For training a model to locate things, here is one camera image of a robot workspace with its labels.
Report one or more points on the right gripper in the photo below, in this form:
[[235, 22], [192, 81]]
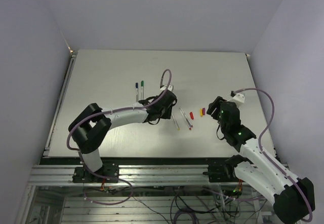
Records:
[[215, 106]]

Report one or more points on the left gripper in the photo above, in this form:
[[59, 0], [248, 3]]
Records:
[[167, 115]]

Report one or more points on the yellow marker pen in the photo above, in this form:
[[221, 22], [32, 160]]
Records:
[[175, 122]]

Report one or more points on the purple marker pen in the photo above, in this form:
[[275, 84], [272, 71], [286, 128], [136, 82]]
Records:
[[182, 111]]

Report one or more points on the green marker pen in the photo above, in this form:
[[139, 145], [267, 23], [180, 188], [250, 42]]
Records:
[[142, 93]]

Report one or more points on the red marker pen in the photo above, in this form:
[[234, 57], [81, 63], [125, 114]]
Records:
[[186, 121]]

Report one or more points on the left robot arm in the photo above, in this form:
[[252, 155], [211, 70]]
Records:
[[88, 130]]

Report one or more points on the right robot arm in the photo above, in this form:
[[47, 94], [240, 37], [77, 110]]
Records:
[[291, 197]]

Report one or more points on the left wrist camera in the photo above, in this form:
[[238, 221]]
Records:
[[168, 87]]

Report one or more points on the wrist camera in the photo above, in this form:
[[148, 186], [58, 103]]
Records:
[[168, 87], [238, 98]]

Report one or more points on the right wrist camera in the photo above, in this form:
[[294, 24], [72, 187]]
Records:
[[238, 98]]

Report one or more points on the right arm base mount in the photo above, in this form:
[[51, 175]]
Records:
[[218, 171]]

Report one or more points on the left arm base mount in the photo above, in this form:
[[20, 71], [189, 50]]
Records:
[[108, 173]]

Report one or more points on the aluminium frame rail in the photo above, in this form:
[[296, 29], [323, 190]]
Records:
[[142, 175]]

